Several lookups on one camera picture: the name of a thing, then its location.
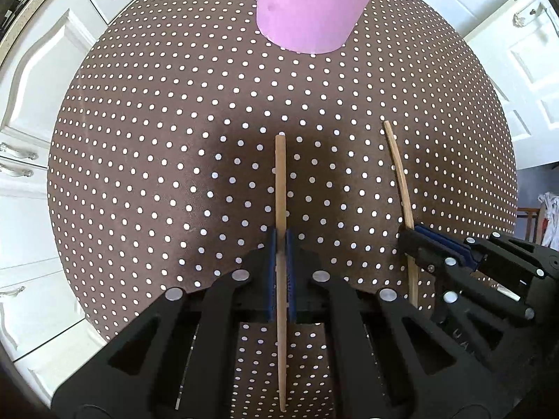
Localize brown polka dot tablecloth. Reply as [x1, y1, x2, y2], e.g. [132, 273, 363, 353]
[48, 0, 517, 418]

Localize silver door handle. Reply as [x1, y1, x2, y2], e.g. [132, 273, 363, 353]
[513, 0, 558, 34]

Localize wooden chopstick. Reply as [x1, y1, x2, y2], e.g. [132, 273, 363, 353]
[383, 120, 419, 308]
[275, 134, 288, 412]

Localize white door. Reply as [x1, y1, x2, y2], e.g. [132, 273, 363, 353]
[423, 0, 558, 169]

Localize pink cylindrical utensil holder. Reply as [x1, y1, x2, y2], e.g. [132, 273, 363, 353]
[256, 0, 370, 54]

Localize cream kitchen base cabinets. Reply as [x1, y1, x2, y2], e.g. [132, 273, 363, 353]
[1, 0, 135, 403]

